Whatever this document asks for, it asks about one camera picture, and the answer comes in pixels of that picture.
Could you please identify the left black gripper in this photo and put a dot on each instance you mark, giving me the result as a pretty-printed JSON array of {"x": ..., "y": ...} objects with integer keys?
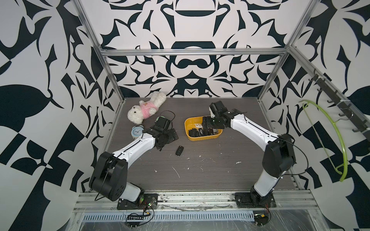
[{"x": 171, "y": 137}]

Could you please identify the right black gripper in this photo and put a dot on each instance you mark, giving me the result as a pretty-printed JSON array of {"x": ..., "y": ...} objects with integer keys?
[{"x": 207, "y": 120}]

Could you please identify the black flip key slanted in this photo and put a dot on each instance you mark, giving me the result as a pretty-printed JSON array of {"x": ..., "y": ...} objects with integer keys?
[{"x": 179, "y": 150}]

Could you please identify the yellow plastic storage box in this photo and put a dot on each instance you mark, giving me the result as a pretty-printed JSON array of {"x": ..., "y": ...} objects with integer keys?
[{"x": 202, "y": 128}]

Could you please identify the black car key top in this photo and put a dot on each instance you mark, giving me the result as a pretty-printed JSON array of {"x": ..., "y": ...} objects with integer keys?
[{"x": 194, "y": 133}]

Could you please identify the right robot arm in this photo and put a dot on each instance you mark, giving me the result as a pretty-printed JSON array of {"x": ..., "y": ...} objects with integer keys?
[{"x": 279, "y": 154}]

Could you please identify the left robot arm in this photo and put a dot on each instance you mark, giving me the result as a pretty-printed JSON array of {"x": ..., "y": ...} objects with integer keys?
[{"x": 110, "y": 174}]

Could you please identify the light blue alarm clock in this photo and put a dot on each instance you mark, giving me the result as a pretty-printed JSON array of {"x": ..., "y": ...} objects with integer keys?
[{"x": 137, "y": 131}]

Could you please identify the white plush dog pink shirt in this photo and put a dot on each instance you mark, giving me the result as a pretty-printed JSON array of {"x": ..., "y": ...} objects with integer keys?
[{"x": 138, "y": 113}]

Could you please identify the green plastic clothes hanger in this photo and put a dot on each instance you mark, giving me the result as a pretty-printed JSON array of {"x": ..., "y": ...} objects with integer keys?
[{"x": 341, "y": 169}]

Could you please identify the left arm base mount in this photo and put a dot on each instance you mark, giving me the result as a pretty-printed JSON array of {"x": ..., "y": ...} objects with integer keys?
[{"x": 146, "y": 199}]

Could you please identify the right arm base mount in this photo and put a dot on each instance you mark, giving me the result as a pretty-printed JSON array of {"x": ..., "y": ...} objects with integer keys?
[{"x": 254, "y": 200}]

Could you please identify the aluminium frame back bar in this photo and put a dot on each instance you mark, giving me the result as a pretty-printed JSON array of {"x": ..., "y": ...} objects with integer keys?
[{"x": 165, "y": 52}]

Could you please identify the white slotted cable duct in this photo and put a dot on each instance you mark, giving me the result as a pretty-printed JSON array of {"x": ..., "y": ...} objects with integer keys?
[{"x": 170, "y": 216}]

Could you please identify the black wall hook rack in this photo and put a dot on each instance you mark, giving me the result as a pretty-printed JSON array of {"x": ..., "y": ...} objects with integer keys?
[{"x": 349, "y": 110}]

